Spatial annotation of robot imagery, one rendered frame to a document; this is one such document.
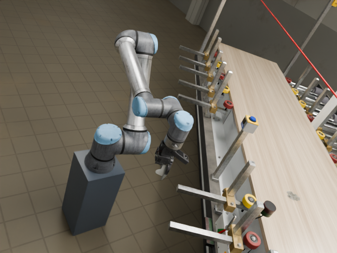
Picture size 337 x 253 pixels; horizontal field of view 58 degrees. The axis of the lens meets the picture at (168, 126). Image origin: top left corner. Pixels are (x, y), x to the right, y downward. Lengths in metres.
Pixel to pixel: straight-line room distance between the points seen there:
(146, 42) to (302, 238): 1.37
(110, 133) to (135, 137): 0.16
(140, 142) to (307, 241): 1.06
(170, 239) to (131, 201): 0.44
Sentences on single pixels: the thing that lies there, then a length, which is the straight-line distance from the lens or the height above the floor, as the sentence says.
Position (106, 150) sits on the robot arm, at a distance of 1.80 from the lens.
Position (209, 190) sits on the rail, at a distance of 1.98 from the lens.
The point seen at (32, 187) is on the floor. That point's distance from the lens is 2.57.
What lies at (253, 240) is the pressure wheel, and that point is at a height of 0.90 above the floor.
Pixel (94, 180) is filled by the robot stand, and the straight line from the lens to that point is 1.88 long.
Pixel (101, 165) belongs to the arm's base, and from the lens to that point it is 1.88.
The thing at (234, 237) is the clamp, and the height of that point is 0.87.
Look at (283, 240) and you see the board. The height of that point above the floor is 0.90.
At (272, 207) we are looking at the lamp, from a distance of 1.50.
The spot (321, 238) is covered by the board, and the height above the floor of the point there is 0.90.
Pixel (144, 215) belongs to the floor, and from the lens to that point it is 2.57.
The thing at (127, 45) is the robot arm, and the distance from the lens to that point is 1.70.
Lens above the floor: 2.02
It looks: 35 degrees down
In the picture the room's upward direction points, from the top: 24 degrees clockwise
